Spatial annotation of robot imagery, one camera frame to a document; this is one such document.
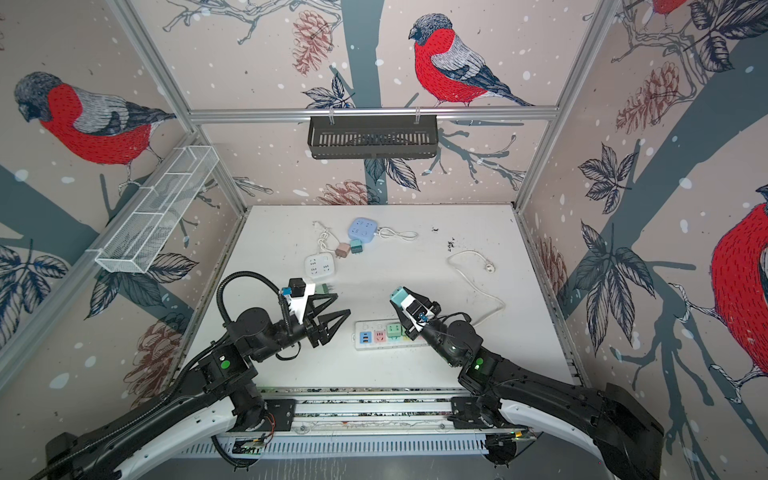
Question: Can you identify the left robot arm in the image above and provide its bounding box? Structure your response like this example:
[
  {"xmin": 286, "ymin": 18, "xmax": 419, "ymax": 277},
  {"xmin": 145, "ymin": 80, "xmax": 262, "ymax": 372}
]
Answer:
[{"xmin": 34, "ymin": 271, "xmax": 351, "ymax": 479}]

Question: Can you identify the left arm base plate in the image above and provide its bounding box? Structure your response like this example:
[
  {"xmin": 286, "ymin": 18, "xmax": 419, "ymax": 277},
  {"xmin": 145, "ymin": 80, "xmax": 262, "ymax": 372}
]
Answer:
[{"xmin": 234, "ymin": 399, "xmax": 297, "ymax": 433}]

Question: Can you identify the dark teal plug adapter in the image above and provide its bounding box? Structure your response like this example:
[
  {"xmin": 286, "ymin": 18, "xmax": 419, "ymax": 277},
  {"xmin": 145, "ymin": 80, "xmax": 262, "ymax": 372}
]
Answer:
[{"xmin": 350, "ymin": 239, "xmax": 363, "ymax": 254}]

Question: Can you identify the white wire mesh shelf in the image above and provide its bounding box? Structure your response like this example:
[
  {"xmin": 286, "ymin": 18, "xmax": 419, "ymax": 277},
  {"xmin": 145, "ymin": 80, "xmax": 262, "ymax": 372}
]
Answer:
[{"xmin": 95, "ymin": 145, "xmax": 219, "ymax": 273}]

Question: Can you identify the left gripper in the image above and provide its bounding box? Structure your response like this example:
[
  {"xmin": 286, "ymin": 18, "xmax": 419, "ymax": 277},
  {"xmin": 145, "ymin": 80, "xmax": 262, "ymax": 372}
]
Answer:
[{"xmin": 252, "ymin": 291, "xmax": 349, "ymax": 364}]

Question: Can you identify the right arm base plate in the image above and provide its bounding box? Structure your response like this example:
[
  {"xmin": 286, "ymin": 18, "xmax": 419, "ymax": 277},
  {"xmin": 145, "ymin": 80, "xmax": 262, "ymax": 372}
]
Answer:
[{"xmin": 447, "ymin": 396, "xmax": 529, "ymax": 432}]

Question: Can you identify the blue square power socket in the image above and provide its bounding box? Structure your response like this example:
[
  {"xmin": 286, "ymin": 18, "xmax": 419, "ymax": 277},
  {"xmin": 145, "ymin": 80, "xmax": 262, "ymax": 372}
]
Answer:
[{"xmin": 348, "ymin": 217, "xmax": 379, "ymax": 244}]

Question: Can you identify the long white power strip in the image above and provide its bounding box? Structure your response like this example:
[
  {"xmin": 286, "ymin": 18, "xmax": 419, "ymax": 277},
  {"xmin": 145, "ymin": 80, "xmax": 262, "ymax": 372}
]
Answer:
[{"xmin": 353, "ymin": 319, "xmax": 427, "ymax": 351}]

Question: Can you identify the black wall basket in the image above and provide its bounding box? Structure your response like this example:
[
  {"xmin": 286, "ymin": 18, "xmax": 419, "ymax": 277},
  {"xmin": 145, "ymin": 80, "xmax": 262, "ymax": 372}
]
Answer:
[{"xmin": 307, "ymin": 115, "xmax": 439, "ymax": 160}]

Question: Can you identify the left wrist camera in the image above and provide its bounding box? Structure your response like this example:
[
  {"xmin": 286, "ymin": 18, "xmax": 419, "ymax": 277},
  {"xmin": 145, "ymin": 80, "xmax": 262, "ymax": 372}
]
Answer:
[{"xmin": 281, "ymin": 278, "xmax": 316, "ymax": 324}]

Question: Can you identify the pink plug adapter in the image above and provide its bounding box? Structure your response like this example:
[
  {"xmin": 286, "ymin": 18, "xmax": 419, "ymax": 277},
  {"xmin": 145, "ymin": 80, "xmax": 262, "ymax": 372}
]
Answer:
[{"xmin": 335, "ymin": 243, "xmax": 351, "ymax": 258}]

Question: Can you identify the white square power socket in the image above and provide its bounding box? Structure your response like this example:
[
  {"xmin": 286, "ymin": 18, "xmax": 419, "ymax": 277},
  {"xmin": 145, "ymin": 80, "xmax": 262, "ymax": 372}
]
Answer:
[{"xmin": 304, "ymin": 252, "xmax": 336, "ymax": 281}]

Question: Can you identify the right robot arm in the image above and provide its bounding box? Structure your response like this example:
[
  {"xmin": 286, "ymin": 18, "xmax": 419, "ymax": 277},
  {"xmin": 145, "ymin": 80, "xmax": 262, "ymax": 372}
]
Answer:
[{"xmin": 390, "ymin": 287, "xmax": 664, "ymax": 479}]

